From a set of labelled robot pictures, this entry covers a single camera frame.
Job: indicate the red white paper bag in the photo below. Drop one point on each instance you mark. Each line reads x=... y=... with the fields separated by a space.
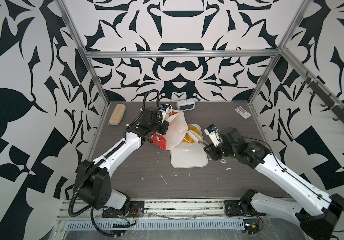
x=177 y=130

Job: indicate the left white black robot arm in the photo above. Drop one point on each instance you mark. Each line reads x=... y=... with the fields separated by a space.
x=92 y=189

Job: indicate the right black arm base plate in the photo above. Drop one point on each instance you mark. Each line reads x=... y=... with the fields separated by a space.
x=234 y=208

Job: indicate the grey wall hook rack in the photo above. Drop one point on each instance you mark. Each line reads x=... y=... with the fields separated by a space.
x=329 y=100

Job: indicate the white perforated cable duct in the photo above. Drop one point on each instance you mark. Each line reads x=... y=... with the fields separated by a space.
x=188 y=224

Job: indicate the yellow fake braided bread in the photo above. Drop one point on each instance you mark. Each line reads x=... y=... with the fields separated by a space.
x=192 y=136

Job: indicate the white digital alarm clock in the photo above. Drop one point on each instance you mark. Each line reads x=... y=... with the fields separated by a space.
x=185 y=105

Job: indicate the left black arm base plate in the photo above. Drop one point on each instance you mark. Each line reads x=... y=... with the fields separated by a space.
x=131 y=209

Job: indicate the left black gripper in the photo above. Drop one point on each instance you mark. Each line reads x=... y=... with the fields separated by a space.
x=164 y=124

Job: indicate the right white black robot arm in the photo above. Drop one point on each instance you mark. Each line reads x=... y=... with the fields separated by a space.
x=316 y=212

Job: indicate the small white remote device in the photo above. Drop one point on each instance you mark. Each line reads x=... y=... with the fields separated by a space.
x=242 y=112

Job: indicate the beige glasses case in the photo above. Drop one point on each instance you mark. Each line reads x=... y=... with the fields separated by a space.
x=117 y=115

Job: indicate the white plastic tray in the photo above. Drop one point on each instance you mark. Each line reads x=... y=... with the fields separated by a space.
x=188 y=154

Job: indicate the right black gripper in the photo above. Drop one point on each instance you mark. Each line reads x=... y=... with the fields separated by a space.
x=212 y=152

